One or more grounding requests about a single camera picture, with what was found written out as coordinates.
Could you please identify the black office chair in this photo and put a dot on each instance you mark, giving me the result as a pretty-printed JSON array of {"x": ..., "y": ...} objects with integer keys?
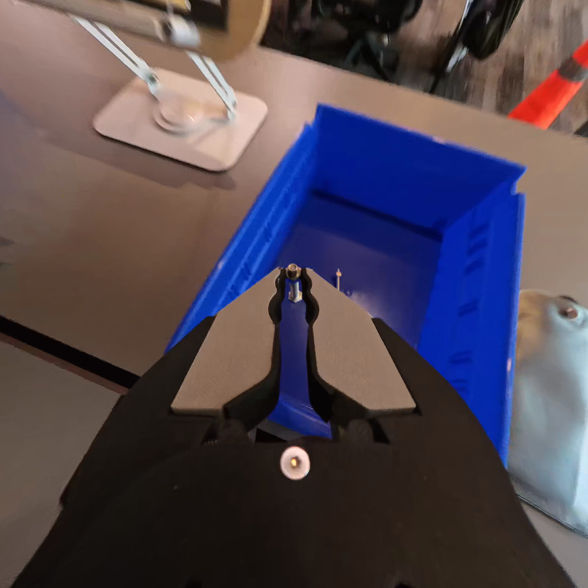
[
  {"x": 367, "y": 32},
  {"x": 487, "y": 27}
]

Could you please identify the blue plastic bin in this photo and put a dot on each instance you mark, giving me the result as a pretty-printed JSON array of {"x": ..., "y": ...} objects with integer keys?
[{"x": 390, "y": 183}]

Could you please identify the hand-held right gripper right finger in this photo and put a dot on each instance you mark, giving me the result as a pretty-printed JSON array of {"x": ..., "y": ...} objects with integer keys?
[{"x": 353, "y": 363}]

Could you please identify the metal bolt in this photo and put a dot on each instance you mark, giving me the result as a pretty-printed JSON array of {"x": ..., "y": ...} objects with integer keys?
[
  {"x": 292, "y": 270},
  {"x": 338, "y": 278}
]

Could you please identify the orange traffic cone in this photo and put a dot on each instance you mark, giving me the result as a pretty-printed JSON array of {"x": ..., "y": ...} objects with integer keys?
[{"x": 546, "y": 99}]

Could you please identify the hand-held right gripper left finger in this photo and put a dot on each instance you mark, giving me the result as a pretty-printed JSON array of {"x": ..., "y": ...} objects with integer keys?
[{"x": 229, "y": 363}]

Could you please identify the metal nut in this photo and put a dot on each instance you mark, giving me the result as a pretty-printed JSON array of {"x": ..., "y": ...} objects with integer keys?
[{"x": 294, "y": 297}]

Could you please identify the white folding laptop stand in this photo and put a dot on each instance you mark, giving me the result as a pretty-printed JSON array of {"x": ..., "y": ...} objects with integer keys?
[{"x": 138, "y": 124}]

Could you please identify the tan board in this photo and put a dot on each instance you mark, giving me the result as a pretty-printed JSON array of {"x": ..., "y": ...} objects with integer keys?
[{"x": 243, "y": 27}]

